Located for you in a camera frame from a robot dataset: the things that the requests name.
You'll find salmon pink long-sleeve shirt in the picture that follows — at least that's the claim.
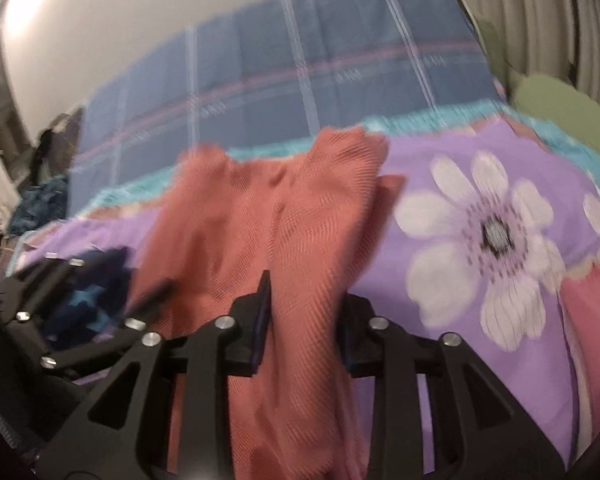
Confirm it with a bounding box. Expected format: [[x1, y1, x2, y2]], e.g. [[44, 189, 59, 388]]
[[131, 127, 404, 479]]

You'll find stack of pink folded clothes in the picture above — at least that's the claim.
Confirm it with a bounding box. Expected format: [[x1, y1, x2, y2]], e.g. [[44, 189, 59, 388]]
[[559, 259, 600, 441]]

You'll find navy star-pattern folded garment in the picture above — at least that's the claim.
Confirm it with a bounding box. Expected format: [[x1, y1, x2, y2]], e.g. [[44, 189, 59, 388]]
[[41, 247, 132, 351]]

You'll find dark teal fuzzy blanket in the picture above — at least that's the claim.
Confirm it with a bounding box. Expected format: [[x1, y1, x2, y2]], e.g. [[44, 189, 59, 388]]
[[7, 174, 69, 236]]

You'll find black garment on headboard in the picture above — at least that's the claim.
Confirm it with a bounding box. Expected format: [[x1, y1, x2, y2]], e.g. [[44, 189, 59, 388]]
[[30, 108, 83, 185]]

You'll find purple floral bed sheet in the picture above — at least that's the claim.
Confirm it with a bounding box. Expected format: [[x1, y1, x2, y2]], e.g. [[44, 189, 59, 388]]
[[23, 119, 600, 460]]

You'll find blue plaid pillow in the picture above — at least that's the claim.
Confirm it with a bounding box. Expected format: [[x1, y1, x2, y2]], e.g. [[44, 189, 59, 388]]
[[69, 0, 498, 214]]

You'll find green pillow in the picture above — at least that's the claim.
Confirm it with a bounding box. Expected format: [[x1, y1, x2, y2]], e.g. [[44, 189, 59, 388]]
[[476, 18, 600, 155]]

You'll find beige pleated curtain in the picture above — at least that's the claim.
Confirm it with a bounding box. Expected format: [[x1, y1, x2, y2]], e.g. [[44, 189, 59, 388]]
[[466, 0, 600, 105]]

